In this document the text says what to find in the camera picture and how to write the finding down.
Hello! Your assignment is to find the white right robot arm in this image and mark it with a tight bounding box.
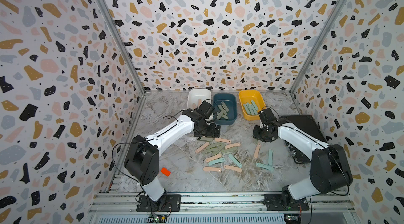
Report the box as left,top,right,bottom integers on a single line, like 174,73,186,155
253,107,353,207

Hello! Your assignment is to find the mint knife horizontal right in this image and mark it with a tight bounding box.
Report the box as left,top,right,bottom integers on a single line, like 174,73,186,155
256,163,274,171

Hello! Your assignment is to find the mint knife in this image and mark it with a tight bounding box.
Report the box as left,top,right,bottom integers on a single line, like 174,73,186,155
243,104,251,115
268,149,273,166
208,157,225,166

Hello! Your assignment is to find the green knife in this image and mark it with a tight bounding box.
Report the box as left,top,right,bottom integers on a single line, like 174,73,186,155
221,102,229,112

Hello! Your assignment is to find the aluminium frame post left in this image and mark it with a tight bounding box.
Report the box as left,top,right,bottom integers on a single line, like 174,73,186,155
95,0,146,96

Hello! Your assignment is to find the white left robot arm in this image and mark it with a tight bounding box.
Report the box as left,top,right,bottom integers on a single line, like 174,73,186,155
124,101,221,203

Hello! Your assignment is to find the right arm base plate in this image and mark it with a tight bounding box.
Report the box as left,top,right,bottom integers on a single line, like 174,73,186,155
262,194,309,211

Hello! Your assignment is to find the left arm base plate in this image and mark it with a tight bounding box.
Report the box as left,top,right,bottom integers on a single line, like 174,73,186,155
136,194,182,212

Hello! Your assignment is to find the dark teal storage box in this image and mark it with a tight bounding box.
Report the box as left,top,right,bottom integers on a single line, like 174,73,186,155
213,93,238,125

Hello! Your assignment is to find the yellow storage box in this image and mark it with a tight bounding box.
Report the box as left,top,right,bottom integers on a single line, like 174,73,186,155
238,90,266,121

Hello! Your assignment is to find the orange block large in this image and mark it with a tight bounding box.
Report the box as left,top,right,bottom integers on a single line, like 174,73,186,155
161,167,171,177

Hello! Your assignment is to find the aluminium frame post right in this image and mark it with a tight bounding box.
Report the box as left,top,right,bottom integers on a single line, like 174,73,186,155
289,0,347,96

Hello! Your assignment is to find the pink knife diagonal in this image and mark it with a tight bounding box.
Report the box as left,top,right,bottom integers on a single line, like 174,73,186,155
195,142,210,154

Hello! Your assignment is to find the white storage box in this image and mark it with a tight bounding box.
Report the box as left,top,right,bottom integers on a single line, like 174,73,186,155
187,89,211,109

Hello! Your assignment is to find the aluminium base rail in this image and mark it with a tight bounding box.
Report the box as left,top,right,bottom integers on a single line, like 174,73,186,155
85,192,361,224

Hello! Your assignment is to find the black case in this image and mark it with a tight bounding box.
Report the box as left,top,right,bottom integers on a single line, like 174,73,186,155
278,115,329,164

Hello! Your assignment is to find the aluminium frame post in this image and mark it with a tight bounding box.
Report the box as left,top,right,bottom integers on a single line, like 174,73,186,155
289,0,347,96
95,0,146,96

